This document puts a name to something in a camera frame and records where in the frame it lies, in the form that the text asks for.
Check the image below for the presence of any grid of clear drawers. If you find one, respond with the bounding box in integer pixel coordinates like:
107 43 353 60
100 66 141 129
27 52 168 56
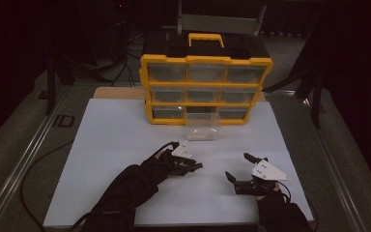
147 63 268 121

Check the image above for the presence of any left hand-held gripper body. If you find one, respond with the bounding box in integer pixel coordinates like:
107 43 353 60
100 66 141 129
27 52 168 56
165 140 193 177

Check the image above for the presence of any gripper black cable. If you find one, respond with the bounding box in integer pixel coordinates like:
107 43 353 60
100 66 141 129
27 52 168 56
156 140 181 157
275 181 319 232

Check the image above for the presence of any bundle of black cables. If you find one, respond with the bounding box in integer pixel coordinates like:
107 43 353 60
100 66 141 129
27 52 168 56
107 30 144 89

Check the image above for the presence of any black stand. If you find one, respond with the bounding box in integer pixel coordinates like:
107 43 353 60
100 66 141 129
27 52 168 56
294 73 324 130
43 52 60 116

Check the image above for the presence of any clear plastic drawer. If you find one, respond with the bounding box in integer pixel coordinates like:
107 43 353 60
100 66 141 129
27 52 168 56
184 105 222 142

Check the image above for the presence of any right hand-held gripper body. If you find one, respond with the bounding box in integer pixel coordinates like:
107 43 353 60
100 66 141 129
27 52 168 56
234 159 292 196

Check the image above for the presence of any yellow black drawer organizer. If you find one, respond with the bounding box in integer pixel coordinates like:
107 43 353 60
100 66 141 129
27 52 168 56
139 32 274 127

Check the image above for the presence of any long black floor cable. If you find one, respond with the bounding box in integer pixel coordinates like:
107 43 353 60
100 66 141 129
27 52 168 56
19 139 75 232

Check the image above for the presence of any white table sheet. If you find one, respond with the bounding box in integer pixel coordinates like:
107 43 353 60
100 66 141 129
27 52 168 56
43 98 314 227

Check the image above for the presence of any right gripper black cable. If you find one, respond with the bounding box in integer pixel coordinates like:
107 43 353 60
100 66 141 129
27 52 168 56
275 181 319 232

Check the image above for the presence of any person's left hand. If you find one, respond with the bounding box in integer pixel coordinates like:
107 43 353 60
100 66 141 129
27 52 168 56
154 149 179 177

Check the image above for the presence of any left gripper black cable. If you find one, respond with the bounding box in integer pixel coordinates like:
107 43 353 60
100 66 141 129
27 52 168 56
156 140 181 157

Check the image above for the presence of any aluminium floor rail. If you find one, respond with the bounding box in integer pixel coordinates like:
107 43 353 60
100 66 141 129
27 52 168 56
264 90 371 232
0 86 72 232

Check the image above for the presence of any person's right hand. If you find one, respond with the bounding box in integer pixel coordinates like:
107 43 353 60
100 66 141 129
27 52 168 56
254 182 283 202

